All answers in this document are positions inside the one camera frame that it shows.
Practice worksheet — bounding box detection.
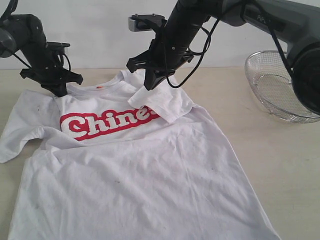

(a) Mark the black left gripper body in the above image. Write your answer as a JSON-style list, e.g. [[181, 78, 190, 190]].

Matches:
[[20, 67, 83, 90]]

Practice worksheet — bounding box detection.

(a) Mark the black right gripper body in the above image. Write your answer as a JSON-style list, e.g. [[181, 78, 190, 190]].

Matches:
[[126, 41, 194, 73]]

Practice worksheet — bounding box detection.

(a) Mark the white t-shirt red logo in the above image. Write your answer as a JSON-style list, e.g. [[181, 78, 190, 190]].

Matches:
[[0, 70, 279, 240]]

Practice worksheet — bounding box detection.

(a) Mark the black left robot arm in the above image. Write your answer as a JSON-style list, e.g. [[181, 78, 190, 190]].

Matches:
[[0, 14, 83, 97]]

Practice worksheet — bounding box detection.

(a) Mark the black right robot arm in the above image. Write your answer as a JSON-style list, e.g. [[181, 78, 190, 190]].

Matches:
[[126, 0, 320, 114]]

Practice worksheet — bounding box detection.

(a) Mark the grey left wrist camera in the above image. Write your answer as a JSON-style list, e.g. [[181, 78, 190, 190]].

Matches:
[[46, 41, 71, 54]]

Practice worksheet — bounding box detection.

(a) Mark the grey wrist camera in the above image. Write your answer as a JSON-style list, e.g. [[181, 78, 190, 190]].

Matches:
[[46, 41, 71, 54], [128, 13, 165, 32]]

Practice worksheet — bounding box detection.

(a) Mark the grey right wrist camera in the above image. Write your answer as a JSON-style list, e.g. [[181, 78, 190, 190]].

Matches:
[[128, 13, 165, 32]]

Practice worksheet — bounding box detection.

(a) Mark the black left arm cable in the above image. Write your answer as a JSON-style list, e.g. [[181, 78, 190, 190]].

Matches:
[[0, 0, 72, 73]]

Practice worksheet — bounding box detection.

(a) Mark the metal wire mesh basket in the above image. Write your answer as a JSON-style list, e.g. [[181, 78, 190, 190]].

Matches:
[[244, 50, 320, 124]]

